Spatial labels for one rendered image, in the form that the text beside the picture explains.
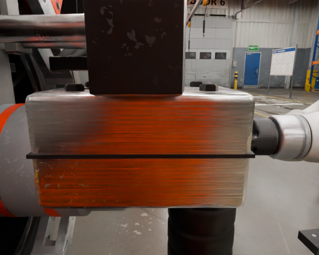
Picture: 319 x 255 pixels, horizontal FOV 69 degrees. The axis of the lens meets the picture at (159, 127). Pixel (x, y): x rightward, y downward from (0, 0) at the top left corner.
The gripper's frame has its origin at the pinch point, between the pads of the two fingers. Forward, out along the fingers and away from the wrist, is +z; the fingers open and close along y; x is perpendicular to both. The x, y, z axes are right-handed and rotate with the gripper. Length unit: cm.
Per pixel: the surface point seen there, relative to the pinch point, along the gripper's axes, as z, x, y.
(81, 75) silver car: 87, 9, 222
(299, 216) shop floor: -95, -83, 94
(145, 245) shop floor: 9, -83, 67
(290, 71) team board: -497, 16, 837
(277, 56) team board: -486, 76, 931
